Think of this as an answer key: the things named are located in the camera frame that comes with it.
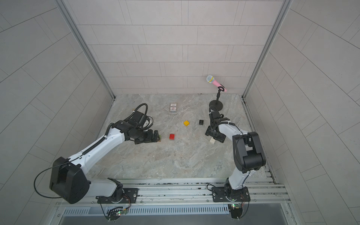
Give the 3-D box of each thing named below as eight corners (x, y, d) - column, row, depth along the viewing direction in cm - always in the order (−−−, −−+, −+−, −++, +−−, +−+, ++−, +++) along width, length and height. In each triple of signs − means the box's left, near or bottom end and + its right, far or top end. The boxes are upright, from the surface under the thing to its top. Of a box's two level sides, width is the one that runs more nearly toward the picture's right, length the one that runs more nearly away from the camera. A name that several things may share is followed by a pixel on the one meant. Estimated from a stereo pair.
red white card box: (169, 112, 109) (169, 110, 107) (170, 104, 114) (169, 102, 112) (177, 112, 109) (176, 110, 107) (177, 104, 114) (177, 102, 112)
